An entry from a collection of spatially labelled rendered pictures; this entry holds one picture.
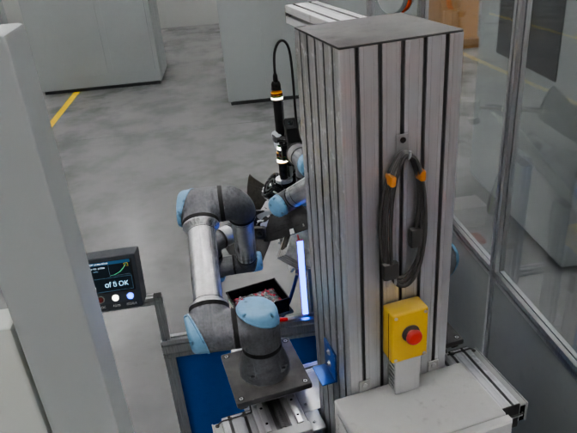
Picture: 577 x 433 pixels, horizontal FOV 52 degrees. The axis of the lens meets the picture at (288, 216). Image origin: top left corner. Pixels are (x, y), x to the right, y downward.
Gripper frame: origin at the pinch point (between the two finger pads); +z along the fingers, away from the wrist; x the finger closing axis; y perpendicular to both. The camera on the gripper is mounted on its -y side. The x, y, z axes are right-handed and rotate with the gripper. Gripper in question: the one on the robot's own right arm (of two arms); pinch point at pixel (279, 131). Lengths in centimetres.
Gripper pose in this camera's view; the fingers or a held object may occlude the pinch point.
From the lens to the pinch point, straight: 234.6
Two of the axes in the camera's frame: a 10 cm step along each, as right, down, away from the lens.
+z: -3.2, -4.3, 8.5
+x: 9.5, -2.0, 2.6
